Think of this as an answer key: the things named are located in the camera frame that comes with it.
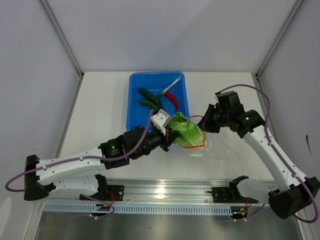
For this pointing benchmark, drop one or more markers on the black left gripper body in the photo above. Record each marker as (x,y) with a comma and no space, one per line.
(157,139)

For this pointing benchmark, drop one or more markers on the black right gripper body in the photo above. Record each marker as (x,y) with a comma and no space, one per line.
(214,119)

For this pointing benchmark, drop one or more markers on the toy napa cabbage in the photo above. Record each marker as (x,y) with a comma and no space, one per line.
(190,135)

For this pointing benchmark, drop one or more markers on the clear zip bag orange zipper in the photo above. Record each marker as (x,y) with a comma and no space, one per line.
(213,146)

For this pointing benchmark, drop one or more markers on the small green toy pepper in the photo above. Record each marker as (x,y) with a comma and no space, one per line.
(147,103)

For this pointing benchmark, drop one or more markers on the dark green toy cucumber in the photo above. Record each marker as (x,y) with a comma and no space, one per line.
(150,96)

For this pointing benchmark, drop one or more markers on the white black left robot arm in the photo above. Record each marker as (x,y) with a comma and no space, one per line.
(42,174)

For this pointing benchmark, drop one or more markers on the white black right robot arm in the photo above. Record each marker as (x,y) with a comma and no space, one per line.
(293,190)

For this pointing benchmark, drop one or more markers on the blue plastic bin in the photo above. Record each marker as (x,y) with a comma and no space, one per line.
(154,82)

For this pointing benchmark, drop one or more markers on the red toy chili pepper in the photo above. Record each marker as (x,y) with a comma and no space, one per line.
(173,99)

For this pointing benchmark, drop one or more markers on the toy green onion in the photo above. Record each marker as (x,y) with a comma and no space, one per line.
(159,95)

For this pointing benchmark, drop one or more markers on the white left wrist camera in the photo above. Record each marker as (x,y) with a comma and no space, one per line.
(160,120)

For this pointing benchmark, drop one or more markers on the aluminium frame rail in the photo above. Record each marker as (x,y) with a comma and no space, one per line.
(165,191)

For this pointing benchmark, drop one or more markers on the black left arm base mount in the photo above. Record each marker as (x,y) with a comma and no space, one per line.
(102,190)

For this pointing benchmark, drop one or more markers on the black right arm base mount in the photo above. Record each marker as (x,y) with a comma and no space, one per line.
(229,194)

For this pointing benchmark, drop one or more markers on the slotted grey cable duct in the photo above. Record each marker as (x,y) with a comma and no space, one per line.
(152,209)

